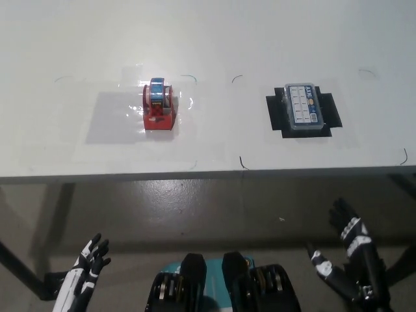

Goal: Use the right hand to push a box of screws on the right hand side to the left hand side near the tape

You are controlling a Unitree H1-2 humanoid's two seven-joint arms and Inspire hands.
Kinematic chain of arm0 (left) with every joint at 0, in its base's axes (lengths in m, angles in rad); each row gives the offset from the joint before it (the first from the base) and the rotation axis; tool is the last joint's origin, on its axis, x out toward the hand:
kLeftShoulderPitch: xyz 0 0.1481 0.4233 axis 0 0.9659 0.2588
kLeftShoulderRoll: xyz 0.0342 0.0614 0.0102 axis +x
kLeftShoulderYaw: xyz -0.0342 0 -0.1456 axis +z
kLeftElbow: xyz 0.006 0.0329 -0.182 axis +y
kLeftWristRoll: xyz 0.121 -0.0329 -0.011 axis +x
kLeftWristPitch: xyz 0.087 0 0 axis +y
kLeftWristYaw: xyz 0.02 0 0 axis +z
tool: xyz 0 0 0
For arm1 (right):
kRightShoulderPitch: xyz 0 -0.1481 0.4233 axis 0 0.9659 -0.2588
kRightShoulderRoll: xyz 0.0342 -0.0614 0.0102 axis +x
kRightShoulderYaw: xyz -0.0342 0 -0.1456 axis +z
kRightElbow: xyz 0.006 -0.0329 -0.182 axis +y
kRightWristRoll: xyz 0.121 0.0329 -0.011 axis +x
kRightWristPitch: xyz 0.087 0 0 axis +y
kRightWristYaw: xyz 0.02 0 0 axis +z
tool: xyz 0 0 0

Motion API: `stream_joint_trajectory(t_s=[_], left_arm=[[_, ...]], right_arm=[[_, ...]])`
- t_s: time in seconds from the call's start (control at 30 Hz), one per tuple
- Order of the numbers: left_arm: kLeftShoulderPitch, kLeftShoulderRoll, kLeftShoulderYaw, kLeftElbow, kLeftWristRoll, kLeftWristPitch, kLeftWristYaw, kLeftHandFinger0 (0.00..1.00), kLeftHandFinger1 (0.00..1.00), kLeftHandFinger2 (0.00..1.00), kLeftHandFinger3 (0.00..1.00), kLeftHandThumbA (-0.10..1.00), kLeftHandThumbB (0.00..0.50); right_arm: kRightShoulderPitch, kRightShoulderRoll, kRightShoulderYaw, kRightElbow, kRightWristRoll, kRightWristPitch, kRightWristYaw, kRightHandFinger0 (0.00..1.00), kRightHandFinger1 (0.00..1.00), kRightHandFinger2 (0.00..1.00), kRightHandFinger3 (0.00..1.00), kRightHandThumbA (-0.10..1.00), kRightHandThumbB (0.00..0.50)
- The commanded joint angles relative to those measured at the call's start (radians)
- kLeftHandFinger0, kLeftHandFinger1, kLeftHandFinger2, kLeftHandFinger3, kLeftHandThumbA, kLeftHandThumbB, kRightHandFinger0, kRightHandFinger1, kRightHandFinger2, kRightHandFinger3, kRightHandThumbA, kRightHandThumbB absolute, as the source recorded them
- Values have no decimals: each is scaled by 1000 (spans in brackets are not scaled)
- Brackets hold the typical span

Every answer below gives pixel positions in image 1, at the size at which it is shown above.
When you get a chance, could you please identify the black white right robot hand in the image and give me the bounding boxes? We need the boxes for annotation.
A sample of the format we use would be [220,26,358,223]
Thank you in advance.
[306,197,390,294]

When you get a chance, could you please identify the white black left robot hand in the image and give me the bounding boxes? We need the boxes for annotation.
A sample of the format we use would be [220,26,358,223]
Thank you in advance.
[53,233,112,312]

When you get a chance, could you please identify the clear plastic screw box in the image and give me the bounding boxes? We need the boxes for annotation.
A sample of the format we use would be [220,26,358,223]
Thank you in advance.
[283,82,326,131]

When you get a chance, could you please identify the red tape dispenser with roll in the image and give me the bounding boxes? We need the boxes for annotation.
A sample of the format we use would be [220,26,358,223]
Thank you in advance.
[142,77,176,132]

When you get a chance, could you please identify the black tape patch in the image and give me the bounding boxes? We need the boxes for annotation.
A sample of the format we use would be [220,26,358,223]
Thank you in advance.
[265,84,344,140]

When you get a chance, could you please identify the black table foot plate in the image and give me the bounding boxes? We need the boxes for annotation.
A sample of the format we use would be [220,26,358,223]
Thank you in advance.
[43,271,68,300]

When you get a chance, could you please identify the black table floor bar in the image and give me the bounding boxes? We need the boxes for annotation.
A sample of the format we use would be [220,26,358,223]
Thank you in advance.
[0,239,47,300]
[383,245,416,289]

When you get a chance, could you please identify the grey table leg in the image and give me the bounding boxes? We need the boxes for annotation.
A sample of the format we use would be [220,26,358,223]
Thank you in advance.
[29,183,76,277]

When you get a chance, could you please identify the black teal robot torso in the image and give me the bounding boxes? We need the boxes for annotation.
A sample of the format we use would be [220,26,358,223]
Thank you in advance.
[144,251,302,312]

